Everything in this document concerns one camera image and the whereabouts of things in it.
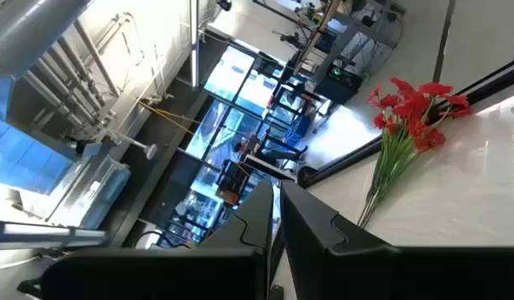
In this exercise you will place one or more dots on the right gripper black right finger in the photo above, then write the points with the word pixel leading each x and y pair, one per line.
pixel 385 275

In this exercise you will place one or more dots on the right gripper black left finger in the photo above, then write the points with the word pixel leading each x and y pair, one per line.
pixel 177 275

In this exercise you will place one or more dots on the red artificial flower bunch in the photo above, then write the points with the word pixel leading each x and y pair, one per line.
pixel 410 112

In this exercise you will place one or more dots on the black crate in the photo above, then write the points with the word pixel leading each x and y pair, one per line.
pixel 233 179

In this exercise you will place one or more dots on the white hanging lamp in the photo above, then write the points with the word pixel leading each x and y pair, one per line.
pixel 150 151

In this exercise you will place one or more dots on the person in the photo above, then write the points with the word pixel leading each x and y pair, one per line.
pixel 277 155

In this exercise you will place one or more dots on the computer with green light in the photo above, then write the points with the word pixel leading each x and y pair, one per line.
pixel 337 87

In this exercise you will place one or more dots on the gray ceiling pipe rack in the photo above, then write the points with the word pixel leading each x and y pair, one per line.
pixel 73 71

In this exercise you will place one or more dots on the white ceiling light strip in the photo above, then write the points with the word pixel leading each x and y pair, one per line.
pixel 193 41

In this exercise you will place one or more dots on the black aluminium table frame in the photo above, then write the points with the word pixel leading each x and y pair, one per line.
pixel 344 161

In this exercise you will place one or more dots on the aluminium frame bar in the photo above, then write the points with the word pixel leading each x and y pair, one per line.
pixel 40 233

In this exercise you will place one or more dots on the silver ventilation duct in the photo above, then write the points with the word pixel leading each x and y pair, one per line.
pixel 27 29

